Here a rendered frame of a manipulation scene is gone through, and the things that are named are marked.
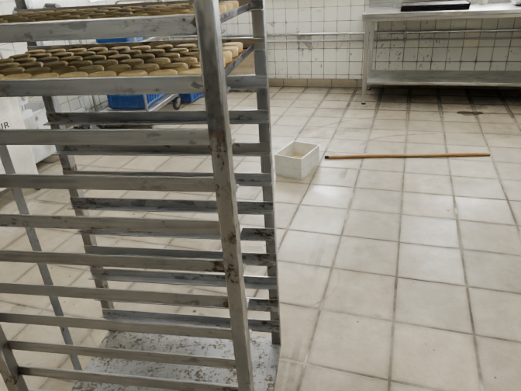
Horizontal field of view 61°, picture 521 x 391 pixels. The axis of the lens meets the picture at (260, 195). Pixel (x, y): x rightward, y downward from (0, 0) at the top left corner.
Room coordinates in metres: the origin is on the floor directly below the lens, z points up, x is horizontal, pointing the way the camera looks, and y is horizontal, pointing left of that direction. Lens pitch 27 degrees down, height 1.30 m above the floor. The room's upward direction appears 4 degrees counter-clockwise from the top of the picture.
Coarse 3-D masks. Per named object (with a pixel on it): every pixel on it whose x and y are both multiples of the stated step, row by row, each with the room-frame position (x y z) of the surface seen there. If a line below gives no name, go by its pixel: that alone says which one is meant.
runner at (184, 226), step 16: (0, 224) 0.80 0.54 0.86; (16, 224) 0.80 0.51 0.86; (32, 224) 0.79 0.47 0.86; (48, 224) 0.78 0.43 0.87; (64, 224) 0.78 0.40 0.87; (80, 224) 0.77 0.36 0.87; (96, 224) 0.76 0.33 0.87; (112, 224) 0.76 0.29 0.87; (128, 224) 0.75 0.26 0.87; (144, 224) 0.74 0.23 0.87; (160, 224) 0.74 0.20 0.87; (176, 224) 0.73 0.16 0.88; (192, 224) 0.73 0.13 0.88; (208, 224) 0.72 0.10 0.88
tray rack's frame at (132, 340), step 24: (24, 0) 1.24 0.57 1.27; (48, 96) 1.24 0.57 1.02; (72, 168) 1.24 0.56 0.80; (72, 192) 1.24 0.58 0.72; (0, 336) 0.81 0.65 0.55; (120, 336) 1.21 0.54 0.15; (144, 336) 1.20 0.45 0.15; (168, 336) 1.19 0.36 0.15; (0, 360) 0.80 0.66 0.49; (72, 360) 1.02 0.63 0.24; (96, 360) 1.10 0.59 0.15; (120, 360) 1.10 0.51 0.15; (264, 360) 1.06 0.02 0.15; (24, 384) 0.82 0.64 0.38; (96, 384) 1.00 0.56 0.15; (264, 384) 0.96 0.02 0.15
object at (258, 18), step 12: (264, 0) 1.15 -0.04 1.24; (252, 12) 1.13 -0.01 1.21; (264, 12) 1.14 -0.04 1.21; (252, 24) 1.13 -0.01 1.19; (264, 24) 1.13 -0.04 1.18; (264, 60) 1.12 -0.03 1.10; (264, 72) 1.12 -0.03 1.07; (264, 96) 1.12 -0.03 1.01; (264, 108) 1.12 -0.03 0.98; (264, 132) 1.13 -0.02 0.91; (264, 168) 1.13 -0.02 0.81; (264, 192) 1.13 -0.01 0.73; (264, 216) 1.13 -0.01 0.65; (276, 240) 1.15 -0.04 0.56; (276, 252) 1.14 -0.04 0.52; (276, 264) 1.12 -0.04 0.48; (276, 276) 1.12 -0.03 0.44; (276, 336) 1.13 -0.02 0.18
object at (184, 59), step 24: (96, 48) 1.15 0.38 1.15; (120, 48) 1.12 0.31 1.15; (144, 48) 1.11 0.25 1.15; (168, 48) 1.10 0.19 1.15; (192, 48) 1.09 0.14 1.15; (240, 48) 1.07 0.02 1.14; (0, 72) 0.89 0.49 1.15; (24, 72) 0.88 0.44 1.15; (48, 72) 0.90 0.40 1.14; (72, 72) 0.84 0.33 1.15; (96, 72) 0.82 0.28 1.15; (120, 72) 0.85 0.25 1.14; (144, 72) 0.79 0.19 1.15; (168, 72) 0.78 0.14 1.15; (192, 72) 0.76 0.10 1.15
